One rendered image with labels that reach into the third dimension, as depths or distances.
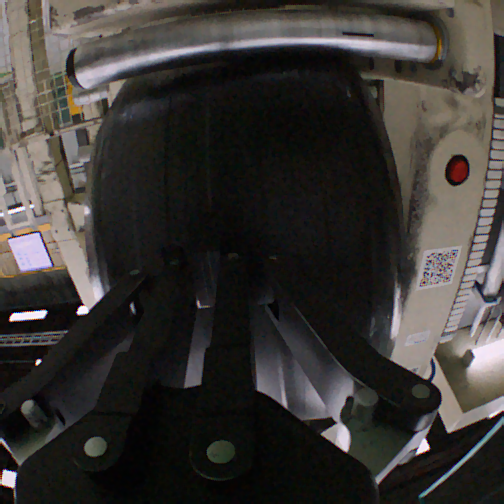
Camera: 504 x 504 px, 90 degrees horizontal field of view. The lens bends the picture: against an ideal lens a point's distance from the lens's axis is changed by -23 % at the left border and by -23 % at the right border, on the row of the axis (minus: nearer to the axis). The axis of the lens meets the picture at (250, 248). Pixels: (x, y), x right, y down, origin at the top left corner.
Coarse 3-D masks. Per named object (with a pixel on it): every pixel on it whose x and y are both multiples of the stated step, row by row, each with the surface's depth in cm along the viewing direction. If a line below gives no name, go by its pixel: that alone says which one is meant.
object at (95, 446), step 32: (160, 288) 13; (160, 320) 10; (192, 320) 14; (128, 352) 8; (160, 352) 9; (128, 384) 7; (160, 384) 8; (96, 416) 6; (128, 416) 6; (96, 448) 5; (128, 448) 5; (96, 480) 5; (128, 480) 5
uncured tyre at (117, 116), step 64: (256, 64) 25; (320, 64) 25; (128, 128) 24; (192, 128) 23; (256, 128) 22; (320, 128) 22; (384, 128) 25; (128, 192) 23; (192, 192) 22; (256, 192) 22; (320, 192) 22; (384, 192) 23; (128, 256) 23; (256, 256) 22; (320, 256) 22; (384, 256) 23; (256, 320) 23; (384, 320) 24; (192, 384) 26
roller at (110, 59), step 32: (128, 32) 22; (160, 32) 21; (192, 32) 22; (224, 32) 22; (256, 32) 22; (288, 32) 22; (320, 32) 22; (352, 32) 22; (384, 32) 22; (416, 32) 21; (96, 64) 22; (128, 64) 23; (160, 64) 23; (192, 64) 24
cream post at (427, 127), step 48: (480, 0) 24; (384, 96) 42; (432, 96) 32; (432, 144) 35; (480, 144) 35; (432, 192) 38; (480, 192) 38; (432, 240) 42; (432, 288) 47; (432, 336) 53
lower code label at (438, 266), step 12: (432, 252) 43; (444, 252) 43; (456, 252) 43; (432, 264) 44; (444, 264) 45; (456, 264) 45; (420, 276) 45; (432, 276) 46; (444, 276) 46; (420, 288) 47
